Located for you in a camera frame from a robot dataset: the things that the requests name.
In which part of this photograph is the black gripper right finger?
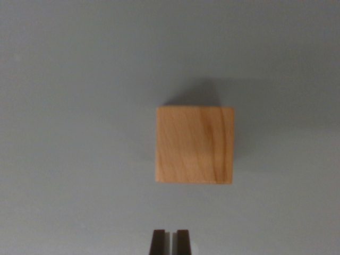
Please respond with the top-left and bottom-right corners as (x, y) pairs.
(172, 229), (193, 255)

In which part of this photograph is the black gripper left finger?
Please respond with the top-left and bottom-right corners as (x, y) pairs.
(149, 229), (171, 255)

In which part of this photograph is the wooden cube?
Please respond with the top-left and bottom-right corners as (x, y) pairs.
(155, 106), (236, 184)

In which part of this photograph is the grey plastic tray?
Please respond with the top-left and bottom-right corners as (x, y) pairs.
(0, 0), (340, 255)

